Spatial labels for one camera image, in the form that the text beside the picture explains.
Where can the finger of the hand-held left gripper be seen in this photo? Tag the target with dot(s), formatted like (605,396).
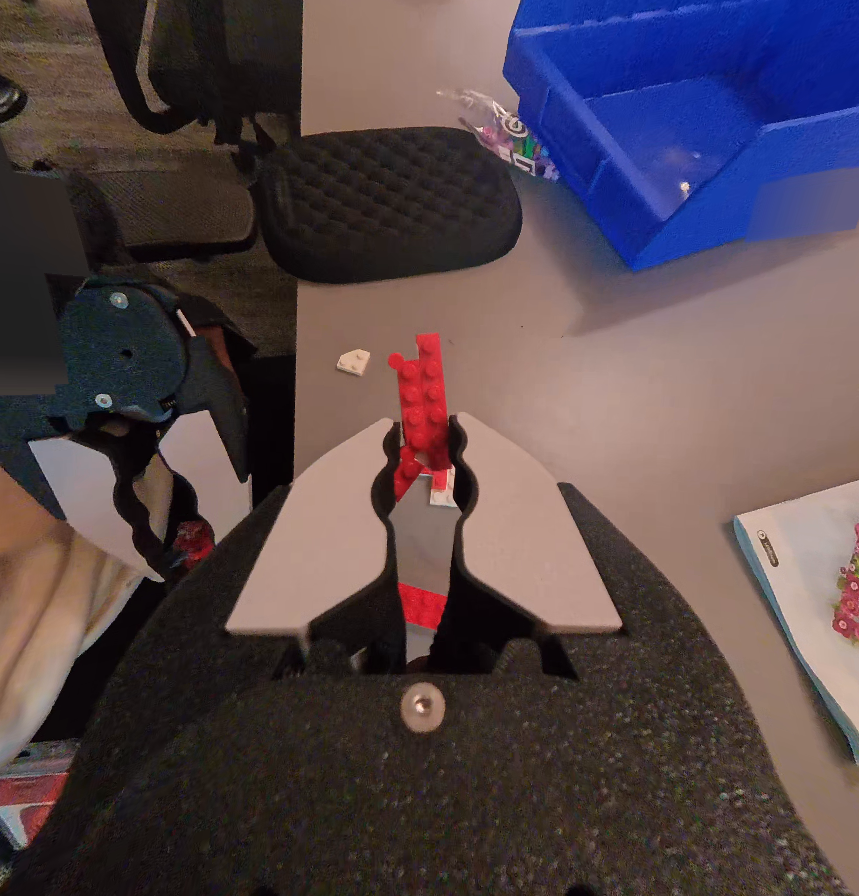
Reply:
(205,462)
(79,490)

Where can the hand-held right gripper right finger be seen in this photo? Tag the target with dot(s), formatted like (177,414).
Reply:
(527,539)

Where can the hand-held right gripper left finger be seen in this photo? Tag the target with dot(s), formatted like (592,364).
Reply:
(317,539)

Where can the red toy brick assembly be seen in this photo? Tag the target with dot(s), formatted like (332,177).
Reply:
(422,406)

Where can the crinkled red printed plastic bag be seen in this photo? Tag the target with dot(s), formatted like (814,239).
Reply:
(191,546)

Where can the white toy plate with red bricks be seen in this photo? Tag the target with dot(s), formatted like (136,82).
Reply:
(440,495)

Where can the red toy brick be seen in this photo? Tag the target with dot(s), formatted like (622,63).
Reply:
(421,605)

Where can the person's beige clothing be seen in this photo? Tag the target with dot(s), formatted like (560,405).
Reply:
(37,616)

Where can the black office chair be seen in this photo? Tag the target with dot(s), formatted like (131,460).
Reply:
(177,210)

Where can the small white wedge toy plate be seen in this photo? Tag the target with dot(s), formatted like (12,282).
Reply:
(352,362)

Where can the white instruction booklet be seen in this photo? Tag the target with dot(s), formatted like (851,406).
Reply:
(800,560)

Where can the black chair base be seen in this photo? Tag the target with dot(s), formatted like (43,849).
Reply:
(2,98)

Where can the black quilted pad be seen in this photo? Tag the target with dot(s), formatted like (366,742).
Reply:
(387,203)

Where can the red white printed box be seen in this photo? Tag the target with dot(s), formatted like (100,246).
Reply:
(23,791)

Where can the clear bag of colourful bricks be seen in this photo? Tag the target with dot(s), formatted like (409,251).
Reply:
(520,150)

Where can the blue plastic storage bin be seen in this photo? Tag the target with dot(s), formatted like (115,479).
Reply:
(681,56)

